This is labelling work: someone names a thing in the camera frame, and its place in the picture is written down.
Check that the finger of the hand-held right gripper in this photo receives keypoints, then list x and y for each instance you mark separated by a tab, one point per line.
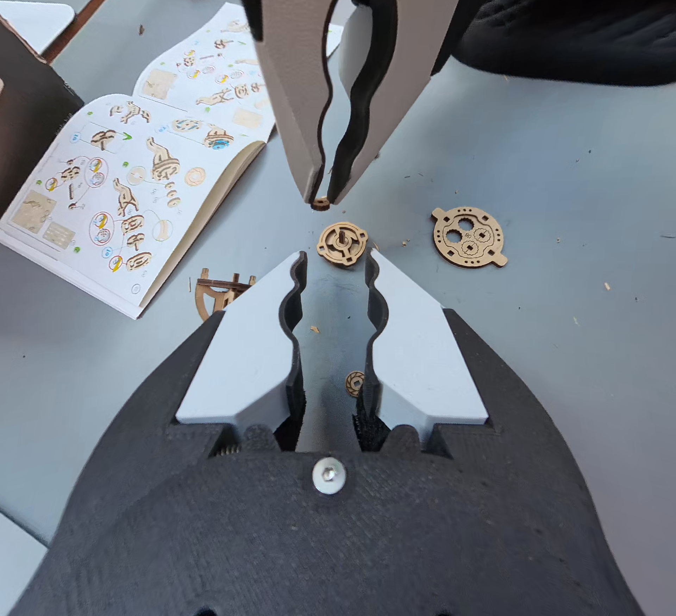
295	46
417	19

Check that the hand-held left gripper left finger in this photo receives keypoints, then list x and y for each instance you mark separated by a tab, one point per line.
248	357

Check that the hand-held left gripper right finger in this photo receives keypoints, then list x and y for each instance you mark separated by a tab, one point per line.
422	357

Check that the wooden base with rod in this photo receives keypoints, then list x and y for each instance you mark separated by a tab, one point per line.
205	307

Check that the wooden wheel part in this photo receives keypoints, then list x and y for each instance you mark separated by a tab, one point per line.
343	263

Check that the small wooden gear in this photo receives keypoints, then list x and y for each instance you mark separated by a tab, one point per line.
319	204

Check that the black model kit box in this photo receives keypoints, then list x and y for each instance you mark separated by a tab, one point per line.
31	125

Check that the small round wooden disc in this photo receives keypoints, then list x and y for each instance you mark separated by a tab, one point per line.
351	390

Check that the black mesh cushion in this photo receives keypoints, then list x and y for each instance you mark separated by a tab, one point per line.
554	40

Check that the round wooden plate with holes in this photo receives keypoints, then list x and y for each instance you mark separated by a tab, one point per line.
488	244

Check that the instruction booklet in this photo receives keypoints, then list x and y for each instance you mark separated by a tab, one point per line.
211	214

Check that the white cardboard flap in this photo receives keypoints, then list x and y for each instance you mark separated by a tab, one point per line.
37	22

